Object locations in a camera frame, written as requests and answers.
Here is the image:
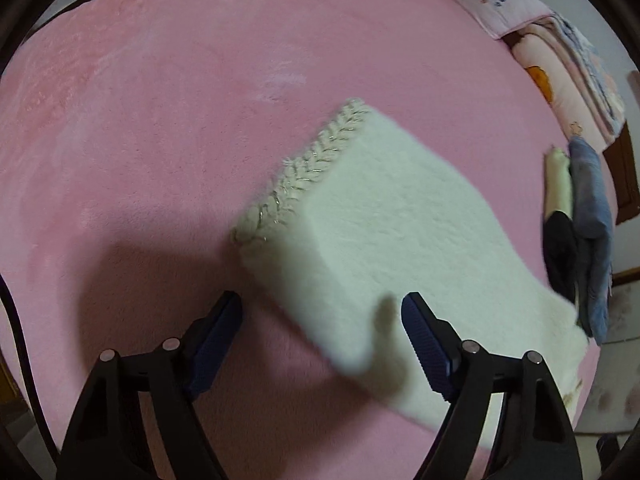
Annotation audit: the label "pink embroidered pillow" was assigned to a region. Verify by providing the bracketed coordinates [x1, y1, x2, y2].
[452, 0, 553, 41]

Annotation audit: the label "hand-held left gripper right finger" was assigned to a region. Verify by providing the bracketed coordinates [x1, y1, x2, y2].
[401, 291, 583, 480]

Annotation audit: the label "folded black garment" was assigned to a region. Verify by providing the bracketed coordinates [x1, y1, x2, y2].
[542, 210, 583, 306]

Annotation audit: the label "folded cream garment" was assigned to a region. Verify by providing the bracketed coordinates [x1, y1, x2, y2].
[544, 146, 573, 221]

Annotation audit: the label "folded blue jeans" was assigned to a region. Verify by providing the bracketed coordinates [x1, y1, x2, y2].
[568, 136, 615, 346]

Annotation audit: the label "black cable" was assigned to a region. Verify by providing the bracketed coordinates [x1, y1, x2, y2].
[0, 275, 56, 463]

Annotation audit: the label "white fluffy sweater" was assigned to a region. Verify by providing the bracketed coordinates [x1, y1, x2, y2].
[231, 98, 591, 448]

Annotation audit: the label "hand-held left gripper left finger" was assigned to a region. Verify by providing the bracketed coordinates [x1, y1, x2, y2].
[56, 290, 244, 480]

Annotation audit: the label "pink plush bed blanket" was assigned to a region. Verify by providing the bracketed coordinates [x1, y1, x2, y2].
[0, 0, 626, 480]

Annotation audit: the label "wooden headboard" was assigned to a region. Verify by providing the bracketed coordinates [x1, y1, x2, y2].
[602, 120, 640, 226]

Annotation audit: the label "folded pink printed quilt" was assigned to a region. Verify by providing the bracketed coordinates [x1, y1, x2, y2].
[502, 12, 627, 148]

